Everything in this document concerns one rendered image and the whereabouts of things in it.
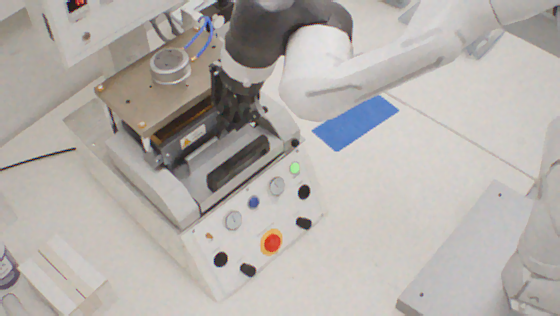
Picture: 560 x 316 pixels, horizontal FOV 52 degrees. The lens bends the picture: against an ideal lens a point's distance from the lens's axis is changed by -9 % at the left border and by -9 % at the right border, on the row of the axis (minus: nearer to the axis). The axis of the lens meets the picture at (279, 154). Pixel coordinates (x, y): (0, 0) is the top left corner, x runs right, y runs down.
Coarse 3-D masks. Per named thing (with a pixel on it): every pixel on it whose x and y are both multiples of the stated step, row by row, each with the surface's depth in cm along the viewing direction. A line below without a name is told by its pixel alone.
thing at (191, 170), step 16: (256, 128) 128; (208, 144) 120; (224, 144) 124; (240, 144) 125; (272, 144) 125; (192, 160) 119; (208, 160) 123; (224, 160) 123; (256, 160) 122; (176, 176) 120; (192, 176) 120; (240, 176) 121; (192, 192) 118; (208, 192) 118; (224, 192) 120
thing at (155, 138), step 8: (208, 96) 122; (200, 104) 121; (208, 104) 121; (192, 112) 119; (200, 112) 119; (176, 120) 118; (184, 120) 118; (168, 128) 117; (176, 128) 117; (152, 136) 117; (160, 136) 116; (168, 136) 116
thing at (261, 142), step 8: (264, 136) 121; (248, 144) 120; (256, 144) 120; (264, 144) 121; (240, 152) 119; (248, 152) 119; (256, 152) 120; (232, 160) 117; (240, 160) 118; (216, 168) 116; (224, 168) 116; (232, 168) 117; (208, 176) 115; (216, 176) 115; (224, 176) 117; (208, 184) 117; (216, 184) 116
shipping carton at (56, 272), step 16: (64, 240) 127; (32, 256) 124; (48, 256) 124; (64, 256) 124; (80, 256) 124; (32, 272) 121; (48, 272) 121; (64, 272) 121; (80, 272) 121; (96, 272) 121; (32, 288) 127; (48, 288) 119; (64, 288) 119; (80, 288) 119; (96, 288) 119; (48, 304) 121; (64, 304) 116; (80, 304) 116; (96, 304) 121; (112, 304) 126
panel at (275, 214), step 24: (288, 168) 130; (240, 192) 123; (264, 192) 127; (288, 192) 131; (312, 192) 136; (216, 216) 121; (264, 216) 128; (288, 216) 132; (312, 216) 137; (216, 240) 122; (240, 240) 126; (264, 240) 129; (288, 240) 134; (240, 264) 127; (264, 264) 131
